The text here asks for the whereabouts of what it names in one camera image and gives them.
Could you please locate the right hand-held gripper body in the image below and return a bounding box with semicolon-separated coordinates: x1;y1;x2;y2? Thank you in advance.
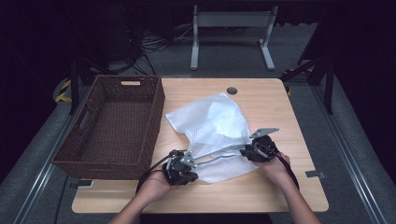
246;127;280;163

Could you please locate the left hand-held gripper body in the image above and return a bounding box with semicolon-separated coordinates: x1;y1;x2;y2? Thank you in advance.
163;149;198;187

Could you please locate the white mesh laundry bag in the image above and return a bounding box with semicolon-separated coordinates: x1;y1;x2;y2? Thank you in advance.
164;91;260;184

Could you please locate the brown wicker basket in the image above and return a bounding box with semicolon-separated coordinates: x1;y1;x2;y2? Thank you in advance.
50;74;166;181

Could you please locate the person's right hand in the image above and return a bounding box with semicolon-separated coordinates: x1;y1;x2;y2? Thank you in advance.
251;151;292;189

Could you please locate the person's left hand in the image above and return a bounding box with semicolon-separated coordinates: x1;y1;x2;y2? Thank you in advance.
135;163;179;203

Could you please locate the black metal stand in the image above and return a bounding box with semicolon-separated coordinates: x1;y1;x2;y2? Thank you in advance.
279;55;336;116
68;55;110;116

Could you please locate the yellow black striped tape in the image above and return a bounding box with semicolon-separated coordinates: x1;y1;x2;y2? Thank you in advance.
54;78;73;104

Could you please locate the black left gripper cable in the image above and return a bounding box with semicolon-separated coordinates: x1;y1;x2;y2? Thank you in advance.
135;149;177;194

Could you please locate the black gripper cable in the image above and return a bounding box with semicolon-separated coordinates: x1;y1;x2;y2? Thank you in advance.
135;149;177;194
269;146;301;191

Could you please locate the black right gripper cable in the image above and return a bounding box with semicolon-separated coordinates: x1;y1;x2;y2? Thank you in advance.
269;146;301;191

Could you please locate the grey metal table bracket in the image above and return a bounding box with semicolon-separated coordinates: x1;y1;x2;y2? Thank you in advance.
304;170;327;180
68;179;94;191

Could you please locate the grey floor rail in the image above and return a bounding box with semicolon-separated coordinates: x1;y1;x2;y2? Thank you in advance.
311;85;389;224
12;102;82;224

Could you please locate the tangle of floor cables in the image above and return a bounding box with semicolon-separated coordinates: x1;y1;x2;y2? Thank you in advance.
122;21;194;77

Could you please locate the grey metal stand frame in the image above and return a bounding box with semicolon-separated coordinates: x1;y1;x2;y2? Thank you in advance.
190;4;279;72

